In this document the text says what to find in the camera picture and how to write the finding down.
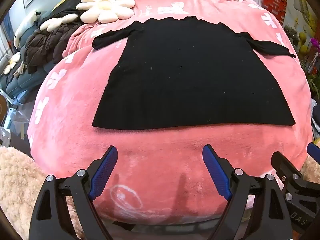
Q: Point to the blue sofa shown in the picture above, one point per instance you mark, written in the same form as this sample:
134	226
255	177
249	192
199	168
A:
22	82

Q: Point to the small daisy flower pillow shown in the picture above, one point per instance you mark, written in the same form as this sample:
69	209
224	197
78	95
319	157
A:
11	63

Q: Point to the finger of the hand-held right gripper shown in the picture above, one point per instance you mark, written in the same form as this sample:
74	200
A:
314	151
285	165

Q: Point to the yellow plush toy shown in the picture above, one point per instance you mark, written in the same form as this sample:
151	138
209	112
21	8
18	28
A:
317	141

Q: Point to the large daisy flower pillow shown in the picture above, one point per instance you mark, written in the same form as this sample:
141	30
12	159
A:
105	7

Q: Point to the round brown disc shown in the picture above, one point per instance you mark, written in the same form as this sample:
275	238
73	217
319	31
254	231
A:
3	108

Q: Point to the white goose plush toy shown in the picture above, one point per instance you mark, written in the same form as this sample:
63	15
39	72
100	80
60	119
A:
23	28

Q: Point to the cream daisy flower pillow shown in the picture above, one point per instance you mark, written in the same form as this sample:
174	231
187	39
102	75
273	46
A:
57	21

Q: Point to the pink printed blanket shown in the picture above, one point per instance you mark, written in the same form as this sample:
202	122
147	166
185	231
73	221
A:
162	150

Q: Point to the brown puffer jacket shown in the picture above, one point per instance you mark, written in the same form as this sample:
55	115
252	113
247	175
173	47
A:
47	45

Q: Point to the black and yellow cloth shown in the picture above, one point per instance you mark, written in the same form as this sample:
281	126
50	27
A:
65	7

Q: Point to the black sweater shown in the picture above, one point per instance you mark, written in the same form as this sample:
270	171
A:
192	80

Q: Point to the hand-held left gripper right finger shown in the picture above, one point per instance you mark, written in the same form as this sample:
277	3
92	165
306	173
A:
216	172

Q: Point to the purple orchid flowers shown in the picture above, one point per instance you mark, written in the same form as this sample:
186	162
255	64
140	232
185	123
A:
315	43

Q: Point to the green potted plant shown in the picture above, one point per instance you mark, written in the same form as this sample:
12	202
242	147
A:
291	33

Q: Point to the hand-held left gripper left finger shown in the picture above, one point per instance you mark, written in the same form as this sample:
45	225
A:
105	172

